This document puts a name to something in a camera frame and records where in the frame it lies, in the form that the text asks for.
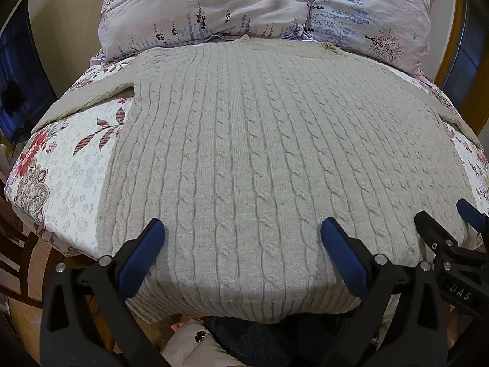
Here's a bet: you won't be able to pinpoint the person's dark jeans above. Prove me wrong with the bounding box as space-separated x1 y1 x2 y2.
208 315 344 367

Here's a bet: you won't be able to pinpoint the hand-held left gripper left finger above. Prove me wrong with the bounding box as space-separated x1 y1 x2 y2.
40 219 166 367

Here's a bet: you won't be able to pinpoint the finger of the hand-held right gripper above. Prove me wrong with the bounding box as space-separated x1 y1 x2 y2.
456 199 489 234
414 210 459 264

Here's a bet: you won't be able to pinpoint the person's white jacket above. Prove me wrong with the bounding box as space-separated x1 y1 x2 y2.
160 317 245 367

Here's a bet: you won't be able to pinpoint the floral bed sheet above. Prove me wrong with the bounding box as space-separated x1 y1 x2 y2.
4 51 489 258

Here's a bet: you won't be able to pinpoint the beige cable-knit sweater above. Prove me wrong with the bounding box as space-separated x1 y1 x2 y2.
31 36 484 324

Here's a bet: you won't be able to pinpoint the pink pillow with tree print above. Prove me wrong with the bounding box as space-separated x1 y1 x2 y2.
306 0 440 79

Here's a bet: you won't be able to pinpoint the wooden window frame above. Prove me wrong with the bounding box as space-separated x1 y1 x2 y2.
436 0 489 134

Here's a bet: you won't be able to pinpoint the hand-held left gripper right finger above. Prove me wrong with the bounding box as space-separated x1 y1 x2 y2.
320 217 447 367

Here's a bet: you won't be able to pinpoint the flat screen television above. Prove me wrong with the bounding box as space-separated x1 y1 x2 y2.
0 11 58 146

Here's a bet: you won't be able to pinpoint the pink pillow with lavender print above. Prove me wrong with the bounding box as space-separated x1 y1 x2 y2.
97 0 318 62

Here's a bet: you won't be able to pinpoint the dark wooden chair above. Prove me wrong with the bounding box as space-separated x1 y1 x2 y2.
0 187 50 308

